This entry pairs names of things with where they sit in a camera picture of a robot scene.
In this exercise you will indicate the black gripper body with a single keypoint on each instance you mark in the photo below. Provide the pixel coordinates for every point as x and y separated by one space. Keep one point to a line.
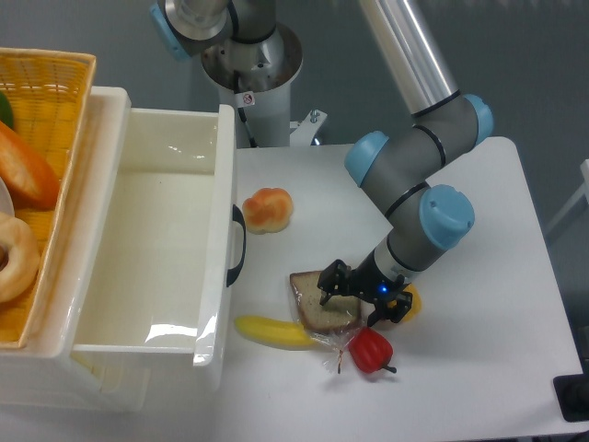
369 284

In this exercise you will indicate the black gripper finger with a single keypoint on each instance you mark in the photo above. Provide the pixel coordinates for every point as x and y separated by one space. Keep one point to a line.
335 280
404 303

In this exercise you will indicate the bagged toast slice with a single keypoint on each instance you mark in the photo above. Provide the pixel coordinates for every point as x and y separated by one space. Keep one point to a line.
333 324

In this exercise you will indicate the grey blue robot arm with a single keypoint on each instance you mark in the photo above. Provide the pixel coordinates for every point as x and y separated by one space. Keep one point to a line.
426 220

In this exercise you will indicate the yellow toy bell pepper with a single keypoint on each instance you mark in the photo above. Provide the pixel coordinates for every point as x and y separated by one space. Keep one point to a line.
414 304

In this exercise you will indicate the red toy bell pepper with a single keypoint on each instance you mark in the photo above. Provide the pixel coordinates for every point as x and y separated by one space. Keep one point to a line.
371 352

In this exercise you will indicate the yellow toy banana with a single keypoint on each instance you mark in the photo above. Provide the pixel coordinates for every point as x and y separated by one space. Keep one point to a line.
275 333

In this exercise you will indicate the orange knotted bread roll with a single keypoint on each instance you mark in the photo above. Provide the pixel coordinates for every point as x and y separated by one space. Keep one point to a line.
268 210

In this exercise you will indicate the white plastic drawer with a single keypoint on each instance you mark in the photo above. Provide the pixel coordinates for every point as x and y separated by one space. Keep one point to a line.
160 286

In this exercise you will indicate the black device at edge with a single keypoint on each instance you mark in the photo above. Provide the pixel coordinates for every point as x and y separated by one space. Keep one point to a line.
572 395

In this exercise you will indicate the beige bagel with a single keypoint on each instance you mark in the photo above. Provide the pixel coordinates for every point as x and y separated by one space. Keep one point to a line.
23 257

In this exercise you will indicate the orange baguette loaf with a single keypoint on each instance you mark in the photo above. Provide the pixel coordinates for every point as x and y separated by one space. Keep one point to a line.
28 177

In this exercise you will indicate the white plate in basket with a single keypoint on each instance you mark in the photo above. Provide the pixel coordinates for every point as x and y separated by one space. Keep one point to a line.
6 203

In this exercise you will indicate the yellow woven basket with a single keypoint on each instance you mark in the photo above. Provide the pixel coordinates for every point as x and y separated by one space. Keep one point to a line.
48 92

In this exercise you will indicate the green toy vegetable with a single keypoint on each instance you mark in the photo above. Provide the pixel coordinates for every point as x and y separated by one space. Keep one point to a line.
6 112

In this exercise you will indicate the metal mounting bracket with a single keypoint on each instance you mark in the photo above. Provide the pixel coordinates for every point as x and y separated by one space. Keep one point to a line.
306 132

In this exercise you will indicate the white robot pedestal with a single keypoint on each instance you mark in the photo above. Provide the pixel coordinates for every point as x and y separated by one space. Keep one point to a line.
255 79

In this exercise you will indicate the white frame at right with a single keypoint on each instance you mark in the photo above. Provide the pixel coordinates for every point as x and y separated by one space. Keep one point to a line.
571 210

